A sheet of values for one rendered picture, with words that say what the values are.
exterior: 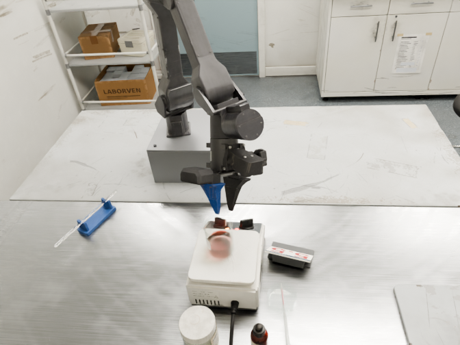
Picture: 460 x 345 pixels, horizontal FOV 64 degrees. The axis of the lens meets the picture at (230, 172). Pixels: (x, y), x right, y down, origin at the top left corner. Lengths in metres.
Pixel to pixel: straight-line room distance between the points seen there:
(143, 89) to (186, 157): 1.96
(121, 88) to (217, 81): 2.22
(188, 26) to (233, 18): 2.80
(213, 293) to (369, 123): 0.77
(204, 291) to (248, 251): 0.11
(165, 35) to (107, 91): 2.13
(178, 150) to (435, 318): 0.64
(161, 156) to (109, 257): 0.28
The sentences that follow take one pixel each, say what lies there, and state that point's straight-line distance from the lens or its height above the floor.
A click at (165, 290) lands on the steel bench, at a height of 0.90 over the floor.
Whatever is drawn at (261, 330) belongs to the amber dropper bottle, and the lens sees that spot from 0.64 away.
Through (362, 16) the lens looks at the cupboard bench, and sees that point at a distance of 3.00.
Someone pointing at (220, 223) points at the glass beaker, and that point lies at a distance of 0.68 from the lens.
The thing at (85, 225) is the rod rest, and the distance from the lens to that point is 0.92.
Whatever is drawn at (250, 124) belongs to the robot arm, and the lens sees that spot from 0.66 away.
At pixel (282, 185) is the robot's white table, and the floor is 0.90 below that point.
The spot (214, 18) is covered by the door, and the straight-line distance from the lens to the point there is 3.55.
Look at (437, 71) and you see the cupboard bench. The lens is 3.31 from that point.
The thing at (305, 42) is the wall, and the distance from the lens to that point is 3.61.
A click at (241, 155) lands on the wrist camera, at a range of 0.71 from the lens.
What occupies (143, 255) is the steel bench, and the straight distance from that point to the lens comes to 0.84.
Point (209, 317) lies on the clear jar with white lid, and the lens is 0.63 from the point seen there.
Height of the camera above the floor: 1.53
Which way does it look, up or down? 39 degrees down
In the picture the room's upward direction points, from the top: 5 degrees counter-clockwise
